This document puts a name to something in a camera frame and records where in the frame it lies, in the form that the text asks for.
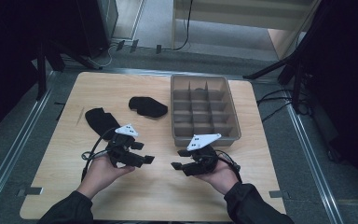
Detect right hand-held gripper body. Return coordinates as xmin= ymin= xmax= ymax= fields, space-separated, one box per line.
xmin=181 ymin=133 xmax=222 ymax=177

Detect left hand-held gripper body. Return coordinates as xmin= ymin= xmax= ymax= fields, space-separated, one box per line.
xmin=105 ymin=123 xmax=145 ymax=169

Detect black sock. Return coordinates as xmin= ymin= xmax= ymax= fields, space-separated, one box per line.
xmin=84 ymin=107 xmax=122 ymax=141
xmin=128 ymin=96 xmax=169 ymax=119

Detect grey divided storage box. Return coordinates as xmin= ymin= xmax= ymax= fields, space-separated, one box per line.
xmin=170 ymin=74 xmax=242 ymax=147

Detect person's right hand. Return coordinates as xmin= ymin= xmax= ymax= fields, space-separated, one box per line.
xmin=194 ymin=160 xmax=241 ymax=196

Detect person's left hand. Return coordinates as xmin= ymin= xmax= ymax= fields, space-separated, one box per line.
xmin=76 ymin=153 xmax=136 ymax=200

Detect grey tape piece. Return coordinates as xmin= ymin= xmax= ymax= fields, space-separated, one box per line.
xmin=268 ymin=189 xmax=290 ymax=200
xmin=17 ymin=186 xmax=45 ymax=198

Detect black tripod stand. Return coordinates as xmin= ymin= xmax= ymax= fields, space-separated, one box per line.
xmin=241 ymin=0 xmax=311 ymax=115
xmin=35 ymin=40 xmax=103 ymax=101

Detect black cabinet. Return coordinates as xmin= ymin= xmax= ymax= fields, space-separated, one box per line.
xmin=74 ymin=0 xmax=119 ymax=59

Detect dark curtain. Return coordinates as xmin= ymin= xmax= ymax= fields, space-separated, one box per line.
xmin=0 ymin=0 xmax=45 ymax=144
xmin=304 ymin=0 xmax=358 ymax=200

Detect white shelf unit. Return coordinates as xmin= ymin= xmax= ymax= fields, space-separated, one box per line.
xmin=171 ymin=0 xmax=321 ymax=60

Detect left hand-held gripper cable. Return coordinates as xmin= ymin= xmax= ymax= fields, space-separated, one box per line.
xmin=80 ymin=126 xmax=119 ymax=183

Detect white cable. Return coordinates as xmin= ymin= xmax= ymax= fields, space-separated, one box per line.
xmin=87 ymin=43 xmax=119 ymax=68

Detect black floor cables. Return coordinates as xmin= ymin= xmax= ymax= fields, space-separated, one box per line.
xmin=255 ymin=88 xmax=311 ymax=123

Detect aluminium rail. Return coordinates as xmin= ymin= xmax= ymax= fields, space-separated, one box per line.
xmin=0 ymin=71 xmax=55 ymax=213
xmin=283 ymin=90 xmax=344 ymax=224

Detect black hanging cable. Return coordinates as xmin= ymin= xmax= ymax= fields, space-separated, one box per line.
xmin=162 ymin=0 xmax=194 ymax=51

